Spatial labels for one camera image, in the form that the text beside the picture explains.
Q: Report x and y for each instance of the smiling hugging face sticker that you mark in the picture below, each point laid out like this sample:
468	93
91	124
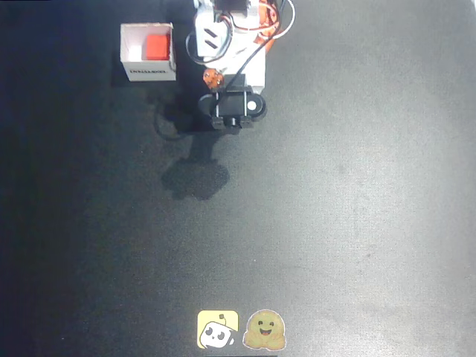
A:
264	330

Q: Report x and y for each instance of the yellow robot face sticker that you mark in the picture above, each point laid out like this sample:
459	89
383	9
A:
217	329

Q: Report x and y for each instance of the white cardboard box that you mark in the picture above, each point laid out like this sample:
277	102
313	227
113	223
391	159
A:
148	72

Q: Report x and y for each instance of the black webcam on gripper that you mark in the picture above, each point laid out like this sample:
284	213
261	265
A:
232	106

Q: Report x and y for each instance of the red cube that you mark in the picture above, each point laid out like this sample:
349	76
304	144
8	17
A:
158	46

